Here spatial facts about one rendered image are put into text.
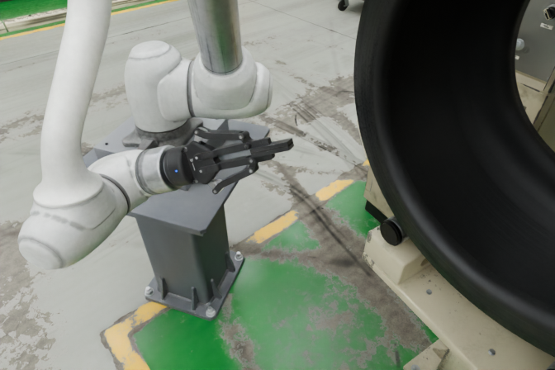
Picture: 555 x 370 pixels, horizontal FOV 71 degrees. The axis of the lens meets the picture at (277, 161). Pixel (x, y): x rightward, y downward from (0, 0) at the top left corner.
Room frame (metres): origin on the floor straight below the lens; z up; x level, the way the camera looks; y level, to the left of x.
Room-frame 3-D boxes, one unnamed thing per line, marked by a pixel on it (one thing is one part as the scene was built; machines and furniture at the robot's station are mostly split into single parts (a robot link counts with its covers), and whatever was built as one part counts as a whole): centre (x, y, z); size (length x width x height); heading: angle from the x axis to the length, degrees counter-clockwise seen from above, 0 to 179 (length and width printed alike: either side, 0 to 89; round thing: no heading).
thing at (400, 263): (0.52, -0.34, 0.84); 0.36 x 0.09 x 0.06; 122
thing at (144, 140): (0.94, 0.34, 0.76); 0.22 x 0.18 x 0.06; 165
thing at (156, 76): (0.96, 0.32, 0.90); 0.18 x 0.16 x 0.22; 90
